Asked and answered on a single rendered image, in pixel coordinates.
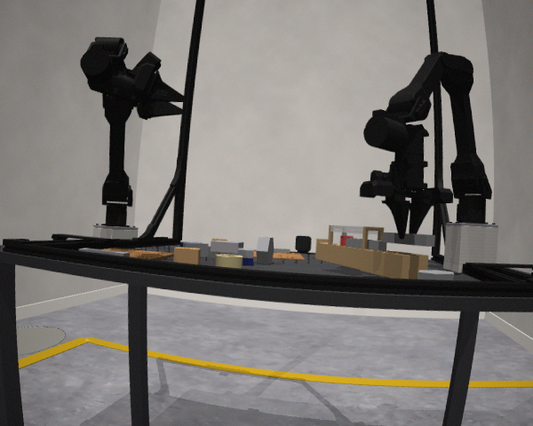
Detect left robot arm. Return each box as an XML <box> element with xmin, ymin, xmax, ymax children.
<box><xmin>363</xmin><ymin>51</ymin><xmax>492</xmax><ymax>224</ymax></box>

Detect cream roll of tape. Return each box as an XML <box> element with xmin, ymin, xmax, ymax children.
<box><xmin>215</xmin><ymin>255</ymin><xmax>243</xmax><ymax>268</ymax></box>

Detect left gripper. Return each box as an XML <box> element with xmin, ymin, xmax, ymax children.
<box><xmin>360</xmin><ymin>154</ymin><xmax>453</xmax><ymax>239</ymax></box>

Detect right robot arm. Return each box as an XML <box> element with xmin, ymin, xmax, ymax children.
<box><xmin>80</xmin><ymin>37</ymin><xmax>161</xmax><ymax>227</ymax></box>

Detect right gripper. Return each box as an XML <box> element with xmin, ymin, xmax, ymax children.
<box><xmin>109</xmin><ymin>63</ymin><xmax>185</xmax><ymax>120</ymax></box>

